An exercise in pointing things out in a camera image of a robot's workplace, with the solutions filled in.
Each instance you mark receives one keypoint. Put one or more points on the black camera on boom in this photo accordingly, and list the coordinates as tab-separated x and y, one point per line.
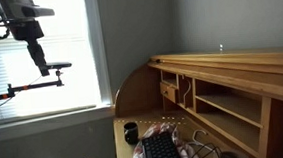
57	65

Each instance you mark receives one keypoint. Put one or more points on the white plastic hanger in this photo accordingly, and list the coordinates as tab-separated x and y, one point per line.
198	138

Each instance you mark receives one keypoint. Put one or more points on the wooden roll-top desk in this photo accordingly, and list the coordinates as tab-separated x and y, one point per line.
235	96

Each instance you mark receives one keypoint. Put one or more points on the red white checkered cloth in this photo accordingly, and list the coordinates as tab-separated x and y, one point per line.
184	149

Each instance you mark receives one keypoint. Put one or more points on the dark brown mug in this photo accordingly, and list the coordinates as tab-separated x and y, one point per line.
131	133

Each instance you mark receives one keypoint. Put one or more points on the black keyboard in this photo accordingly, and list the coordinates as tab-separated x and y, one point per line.
159	146

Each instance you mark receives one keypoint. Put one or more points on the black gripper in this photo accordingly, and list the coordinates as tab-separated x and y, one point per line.
30	31

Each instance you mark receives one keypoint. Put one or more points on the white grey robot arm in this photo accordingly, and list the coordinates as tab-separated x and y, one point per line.
18	17

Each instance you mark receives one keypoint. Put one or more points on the black wire hanger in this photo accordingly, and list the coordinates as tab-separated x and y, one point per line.
207	151

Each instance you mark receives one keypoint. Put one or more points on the white window blinds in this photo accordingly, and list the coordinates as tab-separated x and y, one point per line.
66	39

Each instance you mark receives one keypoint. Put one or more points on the small wooden drawer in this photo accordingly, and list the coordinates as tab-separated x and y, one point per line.
169	92

